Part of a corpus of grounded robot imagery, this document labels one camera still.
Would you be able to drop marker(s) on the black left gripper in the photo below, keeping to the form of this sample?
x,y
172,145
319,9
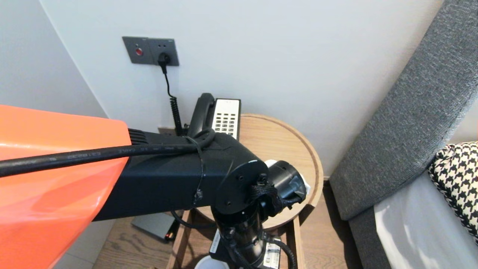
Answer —
x,y
220,246

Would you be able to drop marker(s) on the white round puck device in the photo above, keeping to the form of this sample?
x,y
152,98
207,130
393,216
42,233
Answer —
x,y
211,263

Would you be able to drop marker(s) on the curved front wooden drawer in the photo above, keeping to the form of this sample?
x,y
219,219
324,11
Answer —
x,y
295,243

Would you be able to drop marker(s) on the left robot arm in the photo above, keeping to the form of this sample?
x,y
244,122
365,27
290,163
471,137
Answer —
x,y
168,183

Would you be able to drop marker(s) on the grey power adapter box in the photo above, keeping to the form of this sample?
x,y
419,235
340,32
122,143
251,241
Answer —
x,y
151,226

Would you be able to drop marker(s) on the round wooden bedside table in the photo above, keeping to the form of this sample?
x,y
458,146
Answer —
x,y
276,142

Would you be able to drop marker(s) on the black telephone handset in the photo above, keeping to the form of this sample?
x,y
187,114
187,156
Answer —
x,y
199,112

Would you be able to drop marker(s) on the white bed sheet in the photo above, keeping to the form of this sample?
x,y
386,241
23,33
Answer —
x,y
418,231

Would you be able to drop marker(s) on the grey fabric headboard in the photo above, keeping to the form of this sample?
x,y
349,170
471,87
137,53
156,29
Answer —
x,y
403,123

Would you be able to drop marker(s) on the black white houndstooth pillow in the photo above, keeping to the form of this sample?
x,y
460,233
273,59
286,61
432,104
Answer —
x,y
457,179

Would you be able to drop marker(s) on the small grey wall jack plate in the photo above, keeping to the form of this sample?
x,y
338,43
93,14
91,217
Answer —
x,y
166,130

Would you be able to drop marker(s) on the grey fabric bed frame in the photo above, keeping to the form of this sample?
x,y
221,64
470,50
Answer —
x,y
368,243

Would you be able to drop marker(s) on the grey wall socket plate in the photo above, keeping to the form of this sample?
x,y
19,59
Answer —
x,y
164,48

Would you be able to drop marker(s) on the grey switch plate red button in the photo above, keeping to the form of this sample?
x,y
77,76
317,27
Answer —
x,y
136,49

